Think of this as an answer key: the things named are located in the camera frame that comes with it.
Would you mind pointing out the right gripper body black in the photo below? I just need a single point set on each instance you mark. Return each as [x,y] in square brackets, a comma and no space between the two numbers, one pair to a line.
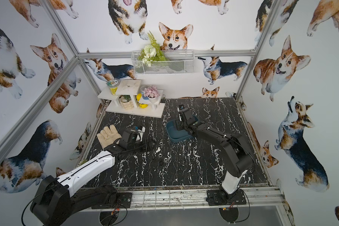
[183,120]

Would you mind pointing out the teal plastic storage box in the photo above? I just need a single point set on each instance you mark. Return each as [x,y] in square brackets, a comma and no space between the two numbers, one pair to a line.
[176,135]

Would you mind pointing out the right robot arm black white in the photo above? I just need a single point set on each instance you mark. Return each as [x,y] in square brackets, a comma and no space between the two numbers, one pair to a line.
[236,158]

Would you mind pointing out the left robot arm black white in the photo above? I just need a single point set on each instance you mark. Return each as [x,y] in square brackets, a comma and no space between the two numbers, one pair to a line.
[59,198]

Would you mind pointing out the beige work glove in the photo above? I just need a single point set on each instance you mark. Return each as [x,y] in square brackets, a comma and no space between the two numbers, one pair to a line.
[108,136]

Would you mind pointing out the woven basket with plant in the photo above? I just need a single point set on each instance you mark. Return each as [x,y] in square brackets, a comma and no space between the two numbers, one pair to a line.
[126,102]

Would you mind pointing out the white tiered display shelf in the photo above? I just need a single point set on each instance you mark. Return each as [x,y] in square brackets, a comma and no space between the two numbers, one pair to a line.
[141,107]

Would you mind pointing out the pink flowers in white pot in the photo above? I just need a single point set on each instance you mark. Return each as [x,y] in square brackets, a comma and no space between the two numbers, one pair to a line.
[152,93]

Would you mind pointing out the blue cup on shelf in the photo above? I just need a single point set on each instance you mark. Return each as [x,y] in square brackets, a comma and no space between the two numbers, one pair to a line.
[143,92]

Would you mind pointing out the green yellow snack cup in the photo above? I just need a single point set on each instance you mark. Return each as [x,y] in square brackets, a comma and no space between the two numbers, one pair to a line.
[113,85]

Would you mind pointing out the green white artificial flowers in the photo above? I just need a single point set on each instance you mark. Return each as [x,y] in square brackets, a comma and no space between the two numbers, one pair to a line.
[152,52]

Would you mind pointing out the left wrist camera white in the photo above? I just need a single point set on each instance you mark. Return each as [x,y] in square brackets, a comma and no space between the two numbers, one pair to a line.
[140,130]

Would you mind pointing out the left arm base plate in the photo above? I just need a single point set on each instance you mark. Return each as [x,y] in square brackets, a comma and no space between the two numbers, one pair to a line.
[116,200]

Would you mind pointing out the white wire wall basket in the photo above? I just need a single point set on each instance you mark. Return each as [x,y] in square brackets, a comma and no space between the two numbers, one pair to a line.
[178,62]

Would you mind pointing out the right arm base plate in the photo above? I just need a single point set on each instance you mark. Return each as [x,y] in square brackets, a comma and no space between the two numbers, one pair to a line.
[220,197]

